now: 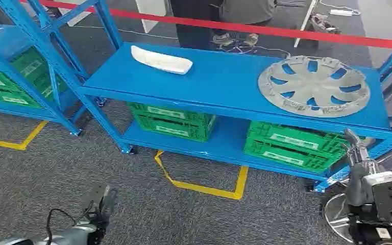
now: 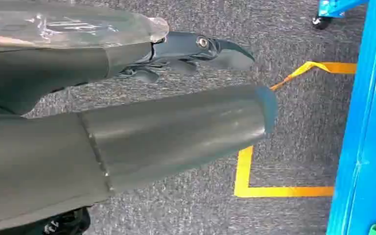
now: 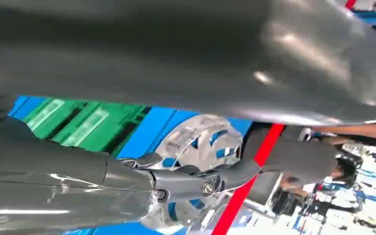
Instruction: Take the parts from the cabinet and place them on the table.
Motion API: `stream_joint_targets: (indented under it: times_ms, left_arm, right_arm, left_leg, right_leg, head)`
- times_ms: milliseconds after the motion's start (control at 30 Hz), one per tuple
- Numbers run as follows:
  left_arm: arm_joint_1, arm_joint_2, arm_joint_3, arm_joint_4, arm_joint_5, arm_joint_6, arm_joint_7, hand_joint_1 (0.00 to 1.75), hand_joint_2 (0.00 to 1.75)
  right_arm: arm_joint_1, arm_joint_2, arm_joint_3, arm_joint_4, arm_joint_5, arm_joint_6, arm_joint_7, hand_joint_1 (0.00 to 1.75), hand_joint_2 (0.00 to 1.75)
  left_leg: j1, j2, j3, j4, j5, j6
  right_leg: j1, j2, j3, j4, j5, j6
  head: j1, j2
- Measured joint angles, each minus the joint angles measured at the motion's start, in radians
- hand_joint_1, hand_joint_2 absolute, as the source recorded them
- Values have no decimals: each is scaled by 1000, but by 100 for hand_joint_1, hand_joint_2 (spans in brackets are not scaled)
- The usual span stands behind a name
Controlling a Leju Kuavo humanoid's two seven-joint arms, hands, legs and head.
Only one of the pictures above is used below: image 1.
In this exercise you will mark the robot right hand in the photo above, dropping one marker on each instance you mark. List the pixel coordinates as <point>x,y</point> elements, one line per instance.
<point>356,182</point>

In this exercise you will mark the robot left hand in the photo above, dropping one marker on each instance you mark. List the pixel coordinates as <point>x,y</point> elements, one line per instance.
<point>99,206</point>

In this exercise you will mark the grey plastic wheel hubcap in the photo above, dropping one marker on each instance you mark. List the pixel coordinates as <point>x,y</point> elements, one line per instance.
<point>317,89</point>

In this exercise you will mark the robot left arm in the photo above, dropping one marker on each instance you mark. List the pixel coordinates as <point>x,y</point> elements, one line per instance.
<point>71,235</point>

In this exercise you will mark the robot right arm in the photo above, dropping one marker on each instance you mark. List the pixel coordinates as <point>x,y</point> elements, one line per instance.
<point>365,233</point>

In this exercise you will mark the chrome round base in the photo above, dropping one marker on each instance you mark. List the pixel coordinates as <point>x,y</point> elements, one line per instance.
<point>334,213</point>

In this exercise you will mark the yellow floor tape marker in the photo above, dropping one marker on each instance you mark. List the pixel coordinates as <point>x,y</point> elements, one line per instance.
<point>13,145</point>
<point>202,188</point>

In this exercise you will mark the white curved plastic part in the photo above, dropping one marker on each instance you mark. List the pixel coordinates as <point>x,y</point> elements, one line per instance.
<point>158,61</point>

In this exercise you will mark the white slanted pole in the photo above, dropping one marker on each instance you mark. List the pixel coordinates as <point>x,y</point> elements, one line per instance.
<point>306,22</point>

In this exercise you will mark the white power strip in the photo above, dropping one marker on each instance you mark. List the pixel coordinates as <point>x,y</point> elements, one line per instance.
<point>341,12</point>

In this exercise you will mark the blue metal shelf rack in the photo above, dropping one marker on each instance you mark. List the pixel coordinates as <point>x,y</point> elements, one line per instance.
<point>13,37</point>
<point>216,77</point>

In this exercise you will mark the red barrier tape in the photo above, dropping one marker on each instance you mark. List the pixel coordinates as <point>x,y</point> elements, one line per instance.
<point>250,28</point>

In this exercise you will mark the person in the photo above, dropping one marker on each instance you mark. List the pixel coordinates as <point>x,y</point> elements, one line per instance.
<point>246,10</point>
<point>192,30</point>

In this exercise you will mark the white board panel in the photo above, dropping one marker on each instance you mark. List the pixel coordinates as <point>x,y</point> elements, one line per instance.
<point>152,13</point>

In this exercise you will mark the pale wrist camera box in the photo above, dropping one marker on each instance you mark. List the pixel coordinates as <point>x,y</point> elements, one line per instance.
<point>385,196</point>

